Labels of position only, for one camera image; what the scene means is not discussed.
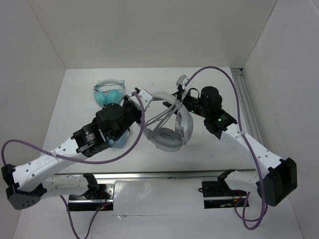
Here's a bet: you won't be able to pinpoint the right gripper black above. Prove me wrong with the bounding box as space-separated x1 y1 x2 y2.
162 90 209 118

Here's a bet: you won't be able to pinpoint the grey white headphones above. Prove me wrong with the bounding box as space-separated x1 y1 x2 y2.
143 92 193 152

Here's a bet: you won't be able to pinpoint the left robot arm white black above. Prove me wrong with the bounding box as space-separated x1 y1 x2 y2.
1 96 150 210

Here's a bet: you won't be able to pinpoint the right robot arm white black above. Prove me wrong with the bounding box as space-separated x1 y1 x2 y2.
178 86 297 207

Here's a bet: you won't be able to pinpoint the pink blue cat-ear headphones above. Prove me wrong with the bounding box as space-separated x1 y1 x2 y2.
109 129 130 148

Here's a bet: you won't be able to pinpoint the teal white cat-ear headphones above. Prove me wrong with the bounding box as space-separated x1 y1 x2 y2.
93 79 125 108

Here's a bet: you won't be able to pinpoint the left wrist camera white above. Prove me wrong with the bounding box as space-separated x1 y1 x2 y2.
129 88 153 110

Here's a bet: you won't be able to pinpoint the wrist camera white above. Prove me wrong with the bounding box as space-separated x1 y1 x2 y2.
129 88 153 110
176 75 193 97

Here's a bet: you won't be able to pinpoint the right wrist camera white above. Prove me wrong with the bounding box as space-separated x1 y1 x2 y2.
176 75 193 97

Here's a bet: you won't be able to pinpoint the aluminium rail front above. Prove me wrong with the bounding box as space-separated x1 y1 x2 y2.
53 169 257 181

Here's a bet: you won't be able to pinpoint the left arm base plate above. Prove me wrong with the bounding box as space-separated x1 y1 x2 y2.
67 180 115 212

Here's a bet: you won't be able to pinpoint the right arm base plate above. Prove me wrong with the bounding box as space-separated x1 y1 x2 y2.
198 181 247 209

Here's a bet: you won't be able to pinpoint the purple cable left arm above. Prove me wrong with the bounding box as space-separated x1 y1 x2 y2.
1 91 147 239

